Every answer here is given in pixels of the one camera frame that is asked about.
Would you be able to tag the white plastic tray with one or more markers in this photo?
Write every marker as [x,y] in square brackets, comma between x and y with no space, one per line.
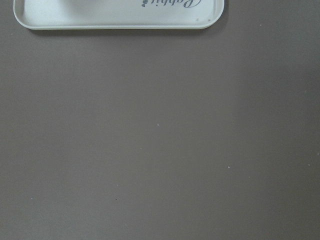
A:
[117,14]

